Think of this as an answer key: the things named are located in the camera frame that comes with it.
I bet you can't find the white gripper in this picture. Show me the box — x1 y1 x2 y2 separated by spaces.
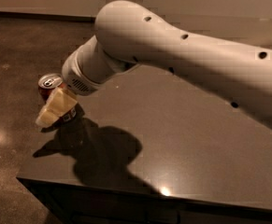
36 49 101 128

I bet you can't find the red coke can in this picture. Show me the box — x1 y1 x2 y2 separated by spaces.
38 73 67 103

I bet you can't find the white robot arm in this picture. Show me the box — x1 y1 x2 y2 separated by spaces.
36 0 272 129

